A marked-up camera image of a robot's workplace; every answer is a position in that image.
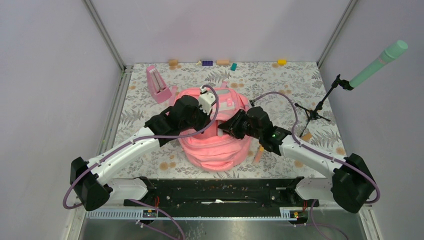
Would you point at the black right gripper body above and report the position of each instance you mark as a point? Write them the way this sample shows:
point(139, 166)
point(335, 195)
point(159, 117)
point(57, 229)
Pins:
point(250, 131)

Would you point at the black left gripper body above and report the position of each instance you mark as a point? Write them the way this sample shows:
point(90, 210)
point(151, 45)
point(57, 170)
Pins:
point(198, 122)

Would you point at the pink student backpack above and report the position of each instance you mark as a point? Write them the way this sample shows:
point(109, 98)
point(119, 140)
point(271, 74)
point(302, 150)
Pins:
point(219, 153)

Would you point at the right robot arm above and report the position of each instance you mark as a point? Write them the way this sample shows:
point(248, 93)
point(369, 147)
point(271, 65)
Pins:
point(347, 181)

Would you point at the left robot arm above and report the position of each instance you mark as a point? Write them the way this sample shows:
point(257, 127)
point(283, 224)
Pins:
point(89, 179)

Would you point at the pink metronome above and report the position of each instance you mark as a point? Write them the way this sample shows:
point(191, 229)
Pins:
point(156, 85)

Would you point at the floral patterned table mat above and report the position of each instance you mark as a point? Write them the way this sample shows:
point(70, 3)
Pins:
point(279, 88)

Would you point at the wooden block back left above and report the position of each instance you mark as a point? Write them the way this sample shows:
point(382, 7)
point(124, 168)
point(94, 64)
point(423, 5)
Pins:
point(173, 62)

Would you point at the purple toy brick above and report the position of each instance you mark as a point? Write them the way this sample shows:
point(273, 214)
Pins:
point(207, 63)

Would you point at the black microphone tripod stand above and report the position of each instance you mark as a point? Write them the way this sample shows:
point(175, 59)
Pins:
point(313, 114)

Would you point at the teal toy block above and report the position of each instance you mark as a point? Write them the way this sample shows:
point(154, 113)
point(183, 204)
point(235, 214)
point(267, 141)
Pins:
point(233, 67)

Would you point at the wooden block back centre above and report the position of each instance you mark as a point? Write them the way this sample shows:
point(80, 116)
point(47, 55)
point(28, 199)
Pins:
point(223, 62)

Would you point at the yellow toy block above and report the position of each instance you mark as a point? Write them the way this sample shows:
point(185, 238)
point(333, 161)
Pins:
point(281, 62)

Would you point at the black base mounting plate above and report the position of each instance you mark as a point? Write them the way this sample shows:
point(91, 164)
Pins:
point(233, 197)

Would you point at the mint green microphone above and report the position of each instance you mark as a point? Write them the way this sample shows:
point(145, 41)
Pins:
point(388, 55)

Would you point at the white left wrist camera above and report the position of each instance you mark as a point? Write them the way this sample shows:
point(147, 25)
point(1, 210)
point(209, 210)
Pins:
point(207, 99)

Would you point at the aluminium frame rail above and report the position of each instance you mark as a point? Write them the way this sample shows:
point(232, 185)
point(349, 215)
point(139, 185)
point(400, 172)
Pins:
point(120, 85)

